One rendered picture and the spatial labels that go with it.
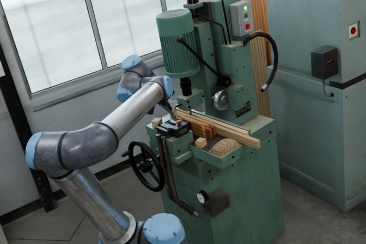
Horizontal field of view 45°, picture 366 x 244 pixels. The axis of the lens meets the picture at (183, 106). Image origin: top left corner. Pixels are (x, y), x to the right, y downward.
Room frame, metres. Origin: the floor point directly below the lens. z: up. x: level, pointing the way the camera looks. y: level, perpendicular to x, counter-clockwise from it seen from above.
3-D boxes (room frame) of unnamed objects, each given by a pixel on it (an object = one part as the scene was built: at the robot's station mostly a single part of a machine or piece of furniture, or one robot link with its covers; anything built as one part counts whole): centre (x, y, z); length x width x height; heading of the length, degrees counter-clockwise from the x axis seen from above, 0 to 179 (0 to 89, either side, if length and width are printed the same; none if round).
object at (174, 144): (1.97, 0.07, 0.92); 0.15 x 0.13 x 0.09; 36
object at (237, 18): (2.23, -0.38, 1.40); 0.10 x 0.06 x 0.16; 126
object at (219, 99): (2.13, -0.21, 1.02); 0.12 x 0.03 x 0.12; 126
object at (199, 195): (1.82, -0.02, 0.65); 0.06 x 0.04 x 0.08; 36
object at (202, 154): (2.02, 0.00, 0.87); 0.61 x 0.30 x 0.06; 36
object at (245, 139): (2.01, -0.14, 0.92); 0.60 x 0.02 x 0.04; 36
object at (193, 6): (2.24, -0.15, 1.54); 0.08 x 0.08 x 0.17; 36
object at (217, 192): (1.86, -0.07, 0.58); 0.12 x 0.08 x 0.08; 126
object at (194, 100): (2.16, -0.05, 1.03); 0.14 x 0.07 x 0.09; 126
